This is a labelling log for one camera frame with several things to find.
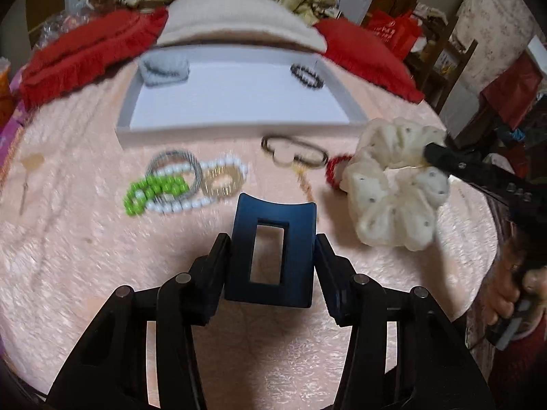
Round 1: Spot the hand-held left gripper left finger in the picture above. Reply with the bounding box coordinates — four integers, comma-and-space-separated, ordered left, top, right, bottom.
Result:
45, 233, 234, 410

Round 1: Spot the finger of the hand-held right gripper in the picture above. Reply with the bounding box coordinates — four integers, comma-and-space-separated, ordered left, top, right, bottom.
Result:
424, 140, 485, 182

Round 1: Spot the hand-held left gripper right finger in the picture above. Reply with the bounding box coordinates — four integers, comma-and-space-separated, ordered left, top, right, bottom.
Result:
314, 234, 498, 410

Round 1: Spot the blue hair claw clip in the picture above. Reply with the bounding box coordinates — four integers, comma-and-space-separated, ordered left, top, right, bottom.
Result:
224, 193, 318, 309

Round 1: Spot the white bead necklace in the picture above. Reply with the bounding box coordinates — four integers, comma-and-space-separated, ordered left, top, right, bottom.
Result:
143, 157, 249, 215

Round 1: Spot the cream dotted scrunchie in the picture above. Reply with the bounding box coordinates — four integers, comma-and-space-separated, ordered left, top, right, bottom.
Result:
342, 117, 451, 250

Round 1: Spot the gold bracelet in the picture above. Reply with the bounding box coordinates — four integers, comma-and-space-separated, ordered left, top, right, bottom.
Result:
202, 164, 244, 197

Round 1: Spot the red bead bracelet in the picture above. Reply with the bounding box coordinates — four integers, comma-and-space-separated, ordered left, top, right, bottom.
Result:
325, 154, 355, 189

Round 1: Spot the green bead bracelet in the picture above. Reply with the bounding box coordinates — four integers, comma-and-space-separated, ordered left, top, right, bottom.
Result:
124, 176, 189, 216

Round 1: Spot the silver bangle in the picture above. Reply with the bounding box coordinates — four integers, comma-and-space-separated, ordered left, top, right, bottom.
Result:
147, 149, 203, 199

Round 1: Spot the black looped hair tie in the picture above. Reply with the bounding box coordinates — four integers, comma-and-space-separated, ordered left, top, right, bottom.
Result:
262, 135, 330, 167

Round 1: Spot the white tray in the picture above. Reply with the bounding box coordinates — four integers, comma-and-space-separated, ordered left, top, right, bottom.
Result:
116, 49, 367, 149

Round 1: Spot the person's right hand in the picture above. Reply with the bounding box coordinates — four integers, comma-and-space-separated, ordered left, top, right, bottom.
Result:
486, 239, 547, 329

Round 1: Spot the wooden chair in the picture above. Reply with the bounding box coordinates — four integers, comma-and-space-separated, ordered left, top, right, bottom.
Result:
406, 13, 479, 112

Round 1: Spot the red ruffled pillow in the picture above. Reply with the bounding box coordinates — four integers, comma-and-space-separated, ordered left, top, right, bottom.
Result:
19, 9, 169, 109
314, 19, 426, 103

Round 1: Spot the pink quilted bedspread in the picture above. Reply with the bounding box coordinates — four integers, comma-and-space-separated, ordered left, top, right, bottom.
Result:
0, 51, 501, 410

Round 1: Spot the red shopping bag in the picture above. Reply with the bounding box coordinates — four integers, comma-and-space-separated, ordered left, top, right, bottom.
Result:
368, 9, 424, 58

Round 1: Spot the pale floral cloth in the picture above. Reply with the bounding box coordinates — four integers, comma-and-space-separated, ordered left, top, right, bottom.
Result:
453, 0, 539, 73

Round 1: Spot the light blue fluffy scrunchie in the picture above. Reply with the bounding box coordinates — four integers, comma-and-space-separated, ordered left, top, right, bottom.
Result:
139, 53, 191, 88

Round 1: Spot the purple floral sheet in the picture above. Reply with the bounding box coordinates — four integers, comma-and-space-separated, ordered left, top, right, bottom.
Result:
0, 111, 26, 180

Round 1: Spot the white pillow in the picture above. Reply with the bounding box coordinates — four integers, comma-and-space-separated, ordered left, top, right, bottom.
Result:
157, 0, 328, 52

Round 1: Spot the orange plastic basket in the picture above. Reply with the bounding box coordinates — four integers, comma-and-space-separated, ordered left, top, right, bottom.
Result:
0, 62, 15, 124

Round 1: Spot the clear plastic bag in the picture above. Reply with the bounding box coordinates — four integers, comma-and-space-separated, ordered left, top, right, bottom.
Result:
32, 13, 86, 47

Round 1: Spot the dark bead bracelet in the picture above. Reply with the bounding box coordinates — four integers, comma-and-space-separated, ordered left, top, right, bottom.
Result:
291, 63, 323, 90

